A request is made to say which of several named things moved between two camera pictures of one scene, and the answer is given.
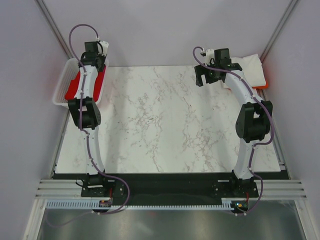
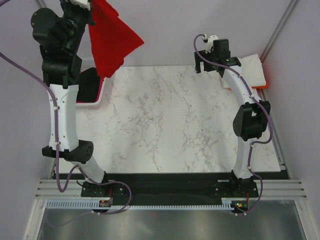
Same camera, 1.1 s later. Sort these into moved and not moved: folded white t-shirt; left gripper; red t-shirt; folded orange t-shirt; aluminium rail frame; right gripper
Moved: red t-shirt; left gripper; right gripper
Not moved: folded orange t-shirt; aluminium rail frame; folded white t-shirt
